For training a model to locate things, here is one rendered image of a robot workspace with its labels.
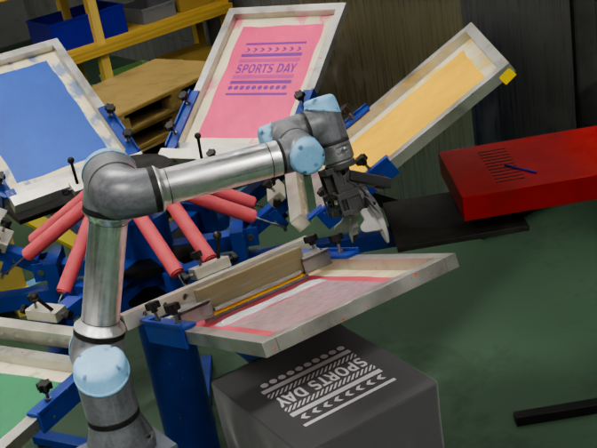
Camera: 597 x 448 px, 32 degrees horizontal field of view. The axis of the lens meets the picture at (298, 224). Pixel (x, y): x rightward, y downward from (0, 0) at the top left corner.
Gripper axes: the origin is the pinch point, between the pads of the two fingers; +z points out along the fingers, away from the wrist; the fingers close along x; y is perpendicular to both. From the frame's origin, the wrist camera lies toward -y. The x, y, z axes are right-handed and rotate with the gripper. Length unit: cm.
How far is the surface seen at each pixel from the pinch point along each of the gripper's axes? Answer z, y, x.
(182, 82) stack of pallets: -55, -144, -412
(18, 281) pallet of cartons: 21, 3, -372
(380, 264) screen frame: 16, -25, -43
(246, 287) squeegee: 13, 3, -72
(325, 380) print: 41, -1, -50
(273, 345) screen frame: 15.3, 26.6, -12.1
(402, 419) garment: 53, -9, -28
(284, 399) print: 41, 12, -50
